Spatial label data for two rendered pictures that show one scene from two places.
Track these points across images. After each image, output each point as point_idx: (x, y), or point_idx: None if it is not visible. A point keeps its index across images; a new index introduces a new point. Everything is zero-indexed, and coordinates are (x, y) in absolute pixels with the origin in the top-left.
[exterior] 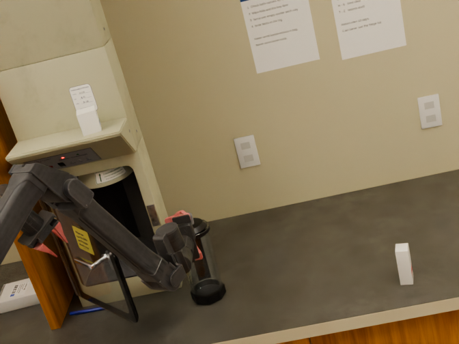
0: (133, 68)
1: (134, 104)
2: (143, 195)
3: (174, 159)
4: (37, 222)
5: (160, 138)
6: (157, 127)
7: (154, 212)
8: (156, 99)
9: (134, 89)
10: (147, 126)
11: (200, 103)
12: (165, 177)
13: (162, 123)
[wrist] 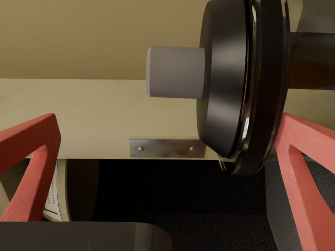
0: (10, 24)
1: (70, 41)
2: (94, 156)
3: (172, 4)
4: None
5: (130, 16)
6: (112, 16)
7: (157, 145)
8: (63, 4)
9: (44, 32)
10: (107, 31)
11: None
12: (200, 29)
13: (106, 6)
